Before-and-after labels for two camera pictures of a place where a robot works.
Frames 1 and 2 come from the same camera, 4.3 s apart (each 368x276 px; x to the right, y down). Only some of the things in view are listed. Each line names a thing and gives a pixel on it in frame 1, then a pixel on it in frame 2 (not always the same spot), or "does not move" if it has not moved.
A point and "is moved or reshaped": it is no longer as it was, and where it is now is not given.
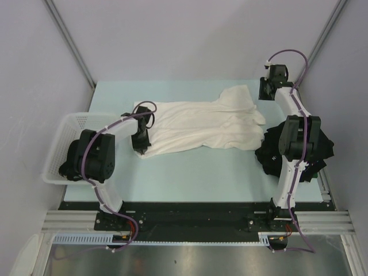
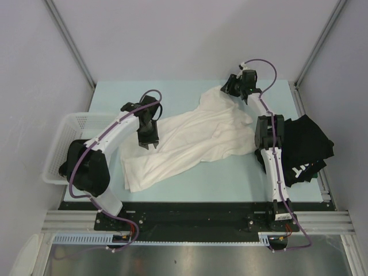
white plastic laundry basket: (68, 130) does not move
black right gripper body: (263, 94) to (234, 85)
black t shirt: (68, 168) does not move
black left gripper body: (140, 141) to (148, 135)
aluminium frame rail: (324, 222) does not move
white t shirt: (233, 121) is moved or reshaped
